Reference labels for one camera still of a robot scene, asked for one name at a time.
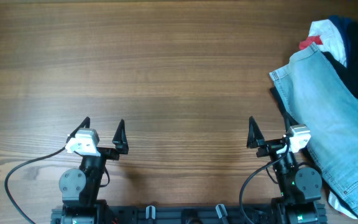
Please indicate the navy blue garment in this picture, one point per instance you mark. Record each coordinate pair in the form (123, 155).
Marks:
(342, 24)

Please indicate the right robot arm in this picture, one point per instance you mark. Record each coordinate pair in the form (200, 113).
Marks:
(299, 183)

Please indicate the light blue denim shorts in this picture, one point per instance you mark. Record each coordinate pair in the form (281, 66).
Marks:
(314, 95)

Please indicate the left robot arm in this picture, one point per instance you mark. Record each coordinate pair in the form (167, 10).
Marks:
(80, 186)

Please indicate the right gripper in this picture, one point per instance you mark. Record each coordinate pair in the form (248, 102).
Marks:
(271, 148)

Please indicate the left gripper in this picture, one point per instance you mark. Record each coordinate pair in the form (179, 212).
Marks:
(105, 152)

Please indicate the white red garment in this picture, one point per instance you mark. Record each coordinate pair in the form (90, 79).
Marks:
(328, 39)

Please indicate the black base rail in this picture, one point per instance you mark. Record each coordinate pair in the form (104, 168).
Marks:
(191, 214)

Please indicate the black garment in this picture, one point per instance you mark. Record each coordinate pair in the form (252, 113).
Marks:
(348, 74)

